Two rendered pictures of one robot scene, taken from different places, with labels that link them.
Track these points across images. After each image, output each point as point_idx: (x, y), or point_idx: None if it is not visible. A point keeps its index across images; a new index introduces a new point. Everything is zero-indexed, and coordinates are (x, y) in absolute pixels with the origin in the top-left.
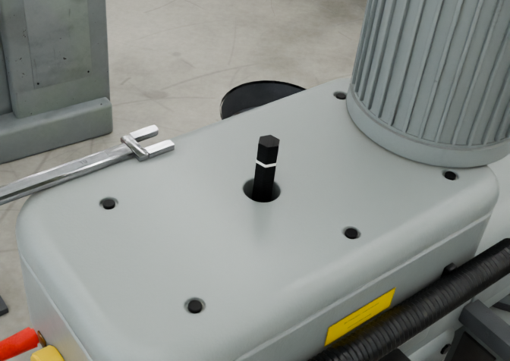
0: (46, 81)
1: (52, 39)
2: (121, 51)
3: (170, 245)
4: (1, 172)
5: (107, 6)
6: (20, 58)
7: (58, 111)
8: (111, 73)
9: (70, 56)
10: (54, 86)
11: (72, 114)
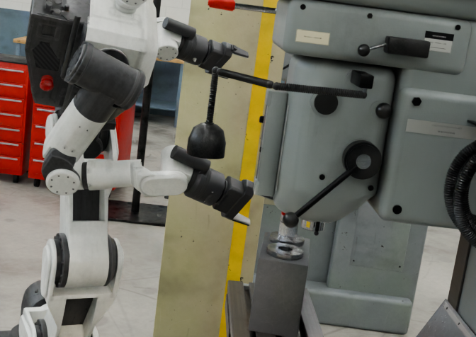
0: (361, 261)
1: (377, 225)
2: (445, 294)
3: None
4: None
5: (448, 266)
6: (346, 232)
7: (363, 294)
8: (426, 303)
9: (387, 246)
10: (366, 268)
11: (373, 299)
